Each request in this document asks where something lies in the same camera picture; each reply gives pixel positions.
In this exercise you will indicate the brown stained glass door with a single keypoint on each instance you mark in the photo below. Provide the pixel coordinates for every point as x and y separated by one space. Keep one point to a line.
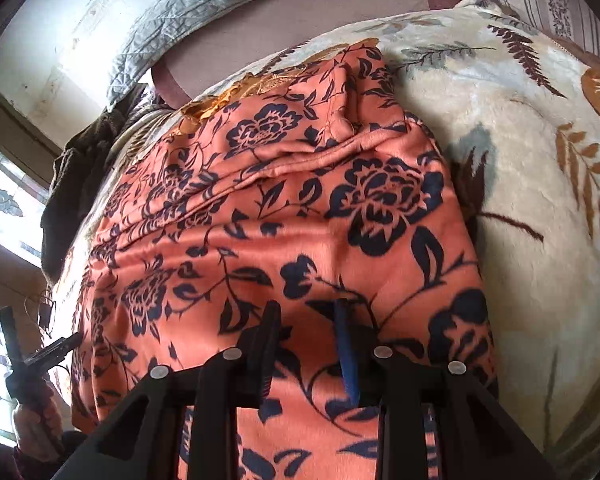
26 168

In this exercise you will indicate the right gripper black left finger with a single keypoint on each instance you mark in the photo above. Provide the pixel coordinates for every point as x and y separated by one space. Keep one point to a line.
237 377

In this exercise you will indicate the person's left hand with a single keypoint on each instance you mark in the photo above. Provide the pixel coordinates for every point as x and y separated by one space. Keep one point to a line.
38 430

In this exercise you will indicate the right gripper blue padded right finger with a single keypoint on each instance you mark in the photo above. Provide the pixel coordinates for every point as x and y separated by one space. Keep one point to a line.
379 377

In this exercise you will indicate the cream leaf pattern blanket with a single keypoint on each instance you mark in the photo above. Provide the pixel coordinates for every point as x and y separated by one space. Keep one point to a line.
516 116

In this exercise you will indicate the dark brown crumpled garment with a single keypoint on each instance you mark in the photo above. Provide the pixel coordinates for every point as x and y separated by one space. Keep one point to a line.
78 172

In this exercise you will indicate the orange black floral garment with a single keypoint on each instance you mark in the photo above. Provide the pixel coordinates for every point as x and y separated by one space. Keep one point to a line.
320 191

